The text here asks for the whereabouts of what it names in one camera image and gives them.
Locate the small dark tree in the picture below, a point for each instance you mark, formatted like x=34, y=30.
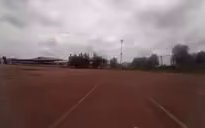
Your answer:
x=114, y=62

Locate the wide dark tree clump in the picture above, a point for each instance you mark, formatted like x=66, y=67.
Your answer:
x=80, y=61

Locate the tall light pole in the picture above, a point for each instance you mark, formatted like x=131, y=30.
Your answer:
x=121, y=51

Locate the low flat-roofed building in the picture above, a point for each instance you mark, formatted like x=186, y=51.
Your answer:
x=36, y=61

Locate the dark trees and buildings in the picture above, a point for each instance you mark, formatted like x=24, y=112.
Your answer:
x=196, y=58

